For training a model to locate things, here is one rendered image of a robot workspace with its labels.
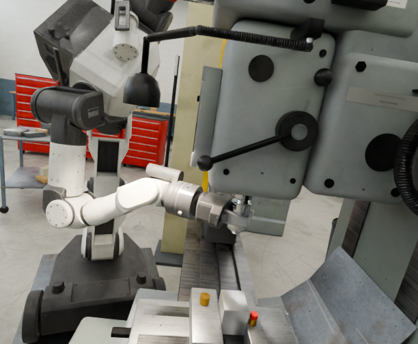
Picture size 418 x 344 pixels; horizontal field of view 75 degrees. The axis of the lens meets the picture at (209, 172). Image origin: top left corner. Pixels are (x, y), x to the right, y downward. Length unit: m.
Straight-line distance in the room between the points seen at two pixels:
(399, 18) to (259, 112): 0.26
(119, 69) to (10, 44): 10.72
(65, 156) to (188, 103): 1.63
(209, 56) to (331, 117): 1.88
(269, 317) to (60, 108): 0.73
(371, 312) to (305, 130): 0.49
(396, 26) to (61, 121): 0.74
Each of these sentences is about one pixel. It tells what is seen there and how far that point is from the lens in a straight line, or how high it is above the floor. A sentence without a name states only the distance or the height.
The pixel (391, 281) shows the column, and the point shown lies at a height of 1.14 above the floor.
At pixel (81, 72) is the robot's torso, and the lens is 0.87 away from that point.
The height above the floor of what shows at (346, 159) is 1.42.
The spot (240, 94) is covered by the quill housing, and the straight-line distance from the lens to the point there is 0.50.
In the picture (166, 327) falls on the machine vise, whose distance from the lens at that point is 0.66.
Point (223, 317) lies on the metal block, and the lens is 0.61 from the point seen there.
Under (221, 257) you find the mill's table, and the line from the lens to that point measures 1.03.
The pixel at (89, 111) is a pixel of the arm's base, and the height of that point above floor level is 1.41.
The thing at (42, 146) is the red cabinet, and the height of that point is 0.20.
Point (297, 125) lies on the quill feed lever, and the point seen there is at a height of 1.46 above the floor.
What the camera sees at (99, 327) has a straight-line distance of 1.04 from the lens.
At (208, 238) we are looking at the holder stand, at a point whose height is 0.96.
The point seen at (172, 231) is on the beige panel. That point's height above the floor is 0.26.
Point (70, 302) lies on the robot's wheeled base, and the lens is 1.38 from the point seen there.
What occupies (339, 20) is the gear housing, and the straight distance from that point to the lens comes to 0.54.
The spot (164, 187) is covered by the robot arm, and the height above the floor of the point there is 1.26.
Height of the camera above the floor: 1.48
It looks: 15 degrees down
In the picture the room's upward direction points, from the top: 9 degrees clockwise
